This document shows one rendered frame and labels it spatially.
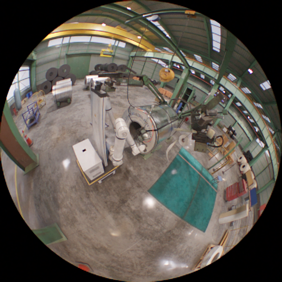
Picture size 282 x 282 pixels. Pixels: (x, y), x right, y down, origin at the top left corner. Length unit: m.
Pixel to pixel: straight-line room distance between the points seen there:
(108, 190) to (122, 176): 0.50
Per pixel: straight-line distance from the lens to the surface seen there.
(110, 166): 1.86
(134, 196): 2.07
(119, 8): 2.98
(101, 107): 0.88
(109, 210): 2.03
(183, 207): 2.71
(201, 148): 1.20
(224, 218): 4.51
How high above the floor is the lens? 2.01
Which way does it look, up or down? 44 degrees down
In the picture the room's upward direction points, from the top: 23 degrees clockwise
